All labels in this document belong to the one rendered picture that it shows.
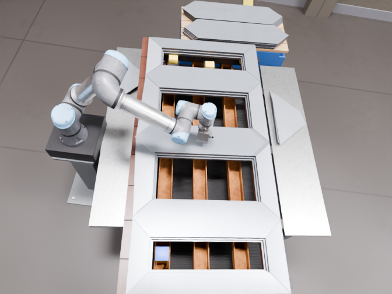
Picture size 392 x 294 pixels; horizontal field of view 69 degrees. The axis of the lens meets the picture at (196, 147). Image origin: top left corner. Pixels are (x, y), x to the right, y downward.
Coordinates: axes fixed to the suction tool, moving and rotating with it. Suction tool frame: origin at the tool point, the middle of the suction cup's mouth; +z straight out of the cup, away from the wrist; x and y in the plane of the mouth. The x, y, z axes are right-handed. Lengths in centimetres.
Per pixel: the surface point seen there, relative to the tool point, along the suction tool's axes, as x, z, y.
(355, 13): -158, 82, 278
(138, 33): 91, 85, 162
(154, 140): 25.3, -1.1, -7.4
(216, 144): -8.7, -0.9, -1.2
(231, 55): -7, 1, 71
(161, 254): 7, -3, -64
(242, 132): -22.5, -0.8, 10.6
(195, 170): -0.1, 17.3, -11.6
